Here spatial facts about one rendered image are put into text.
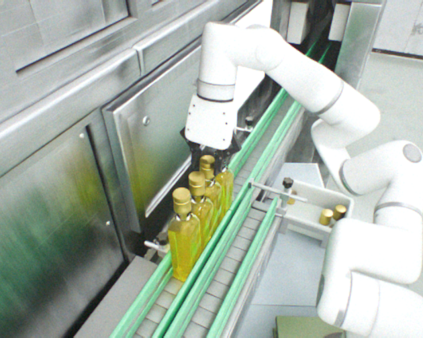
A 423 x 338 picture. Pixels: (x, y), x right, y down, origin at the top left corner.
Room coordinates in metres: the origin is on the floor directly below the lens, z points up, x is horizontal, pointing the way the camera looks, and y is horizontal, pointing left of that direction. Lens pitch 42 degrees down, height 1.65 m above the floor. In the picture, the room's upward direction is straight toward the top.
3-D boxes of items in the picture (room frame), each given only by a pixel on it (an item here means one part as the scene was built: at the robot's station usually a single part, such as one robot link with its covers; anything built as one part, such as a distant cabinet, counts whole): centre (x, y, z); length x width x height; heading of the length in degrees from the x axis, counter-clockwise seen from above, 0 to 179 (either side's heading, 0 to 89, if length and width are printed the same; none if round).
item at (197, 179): (0.54, 0.03, 1.14); 0.04 x 0.04 x 0.04
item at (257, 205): (0.71, -0.16, 0.85); 0.09 x 0.04 x 0.07; 64
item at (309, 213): (0.76, -0.32, 0.80); 0.22 x 0.17 x 0.09; 64
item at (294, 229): (0.77, -0.30, 0.79); 0.27 x 0.17 x 0.08; 64
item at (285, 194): (0.70, -0.18, 0.95); 0.17 x 0.03 x 0.12; 64
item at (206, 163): (0.59, 0.01, 1.14); 0.04 x 0.04 x 0.04
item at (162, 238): (0.51, 0.13, 0.94); 0.07 x 0.04 x 0.13; 64
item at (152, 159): (0.94, -0.01, 1.15); 0.90 x 0.03 x 0.34; 154
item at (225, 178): (0.64, -0.02, 0.99); 0.06 x 0.06 x 0.21; 64
